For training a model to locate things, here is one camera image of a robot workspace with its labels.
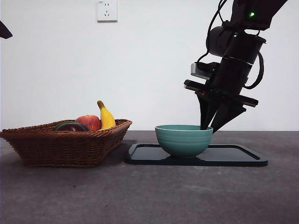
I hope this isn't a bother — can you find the teal ribbed bowl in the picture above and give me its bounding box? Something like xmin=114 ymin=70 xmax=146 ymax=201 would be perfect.
xmin=155 ymin=125 xmax=214 ymax=160

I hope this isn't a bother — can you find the dark purple plum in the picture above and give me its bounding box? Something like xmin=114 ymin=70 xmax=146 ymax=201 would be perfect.
xmin=55 ymin=121 xmax=91 ymax=132

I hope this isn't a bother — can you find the black rectangular tray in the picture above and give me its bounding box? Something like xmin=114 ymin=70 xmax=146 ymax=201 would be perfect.
xmin=123 ymin=143 xmax=269 ymax=167

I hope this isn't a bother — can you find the yellow banana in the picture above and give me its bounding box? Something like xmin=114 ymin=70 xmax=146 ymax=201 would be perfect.
xmin=97 ymin=100 xmax=117 ymax=130

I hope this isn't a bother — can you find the green avocado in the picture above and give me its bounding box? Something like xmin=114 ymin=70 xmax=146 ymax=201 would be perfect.
xmin=51 ymin=120 xmax=79 ymax=132

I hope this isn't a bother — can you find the red yellow apple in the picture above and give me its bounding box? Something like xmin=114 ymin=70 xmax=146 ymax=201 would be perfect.
xmin=75 ymin=114 xmax=102 ymax=131

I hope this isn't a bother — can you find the brown wicker basket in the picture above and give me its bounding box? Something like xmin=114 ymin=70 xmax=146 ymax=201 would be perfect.
xmin=0 ymin=119 xmax=133 ymax=168

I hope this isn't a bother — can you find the pale grey right wrist camera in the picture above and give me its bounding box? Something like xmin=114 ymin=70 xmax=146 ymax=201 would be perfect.
xmin=190 ymin=62 xmax=220 ymax=82

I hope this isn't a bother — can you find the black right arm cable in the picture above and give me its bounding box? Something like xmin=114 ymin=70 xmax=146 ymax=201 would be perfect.
xmin=196 ymin=0 xmax=228 ymax=65
xmin=243 ymin=51 xmax=265 ymax=90

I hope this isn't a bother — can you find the white wall socket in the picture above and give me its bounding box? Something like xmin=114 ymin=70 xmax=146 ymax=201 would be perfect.
xmin=97 ymin=0 xmax=118 ymax=23

